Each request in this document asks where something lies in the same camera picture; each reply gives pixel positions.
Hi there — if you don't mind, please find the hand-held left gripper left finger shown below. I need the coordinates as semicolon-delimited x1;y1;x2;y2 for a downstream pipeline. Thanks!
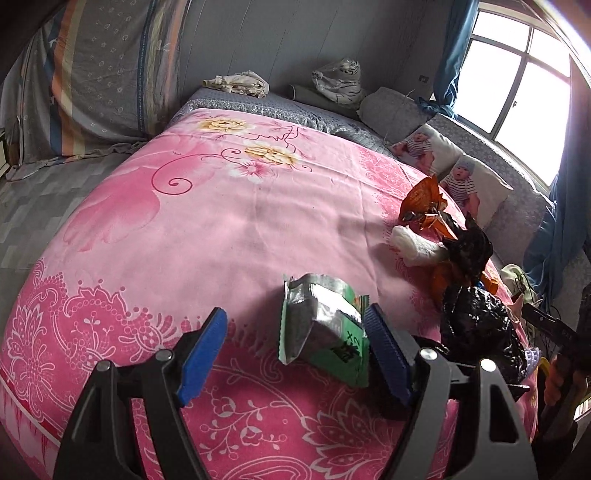
53;307;229;480

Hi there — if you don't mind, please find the large baby print pillow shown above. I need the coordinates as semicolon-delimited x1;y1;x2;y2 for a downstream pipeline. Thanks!
438;154;514;229

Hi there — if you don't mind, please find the grey cushion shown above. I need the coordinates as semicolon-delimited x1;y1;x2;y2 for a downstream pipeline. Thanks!
359;87;430;145

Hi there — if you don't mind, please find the grey lace sofa backrest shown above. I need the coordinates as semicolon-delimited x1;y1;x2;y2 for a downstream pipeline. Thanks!
429;113;555;245

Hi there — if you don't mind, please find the window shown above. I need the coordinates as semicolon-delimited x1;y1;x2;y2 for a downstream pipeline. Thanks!
450;9;573;185

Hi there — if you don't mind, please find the white tiger plush toy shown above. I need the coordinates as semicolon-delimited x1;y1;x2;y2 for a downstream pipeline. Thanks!
311;58;368;109

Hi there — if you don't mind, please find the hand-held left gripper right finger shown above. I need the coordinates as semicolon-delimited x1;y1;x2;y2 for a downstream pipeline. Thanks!
362;302;539;480

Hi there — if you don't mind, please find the orange snack wrapper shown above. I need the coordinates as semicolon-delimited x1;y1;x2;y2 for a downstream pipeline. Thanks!
399;174;462;238
431;261;499;305

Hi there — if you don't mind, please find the small baby print pillow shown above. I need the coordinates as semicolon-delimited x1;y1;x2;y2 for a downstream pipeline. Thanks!
390;124;465;174

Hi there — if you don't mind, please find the white tissue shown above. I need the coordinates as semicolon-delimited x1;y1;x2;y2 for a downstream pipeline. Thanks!
392;225;451;267

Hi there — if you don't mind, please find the beige crumpled cloth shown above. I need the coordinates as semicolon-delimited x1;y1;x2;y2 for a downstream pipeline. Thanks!
202;70;269;99

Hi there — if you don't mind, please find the pink floral bed sheet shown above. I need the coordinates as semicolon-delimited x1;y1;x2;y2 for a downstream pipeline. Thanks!
0;108;541;480

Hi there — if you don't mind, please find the grey quilted sofa cover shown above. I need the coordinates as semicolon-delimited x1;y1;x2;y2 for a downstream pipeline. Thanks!
174;88;402;158

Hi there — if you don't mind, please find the green cloth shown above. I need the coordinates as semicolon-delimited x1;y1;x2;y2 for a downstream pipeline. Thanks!
501;263;539;305

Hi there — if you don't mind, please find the grey bolster pillow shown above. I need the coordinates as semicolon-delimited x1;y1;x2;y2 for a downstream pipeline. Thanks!
288;84;361;112

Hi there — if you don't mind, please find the blue curtain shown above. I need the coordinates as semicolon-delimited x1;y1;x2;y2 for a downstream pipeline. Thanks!
524;171;591;301
418;0;478;118

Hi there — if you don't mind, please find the black plastic bag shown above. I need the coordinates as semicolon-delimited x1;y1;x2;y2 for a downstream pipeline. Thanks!
450;213;494;282

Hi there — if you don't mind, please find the green snack packet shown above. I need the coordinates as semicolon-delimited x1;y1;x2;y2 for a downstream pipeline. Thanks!
278;273;372;388

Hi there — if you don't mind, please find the black bin liner bag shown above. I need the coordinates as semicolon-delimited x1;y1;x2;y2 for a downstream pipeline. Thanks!
440;281;531;386

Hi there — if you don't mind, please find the person's right hand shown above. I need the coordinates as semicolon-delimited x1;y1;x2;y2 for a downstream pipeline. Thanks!
544;351;589;409

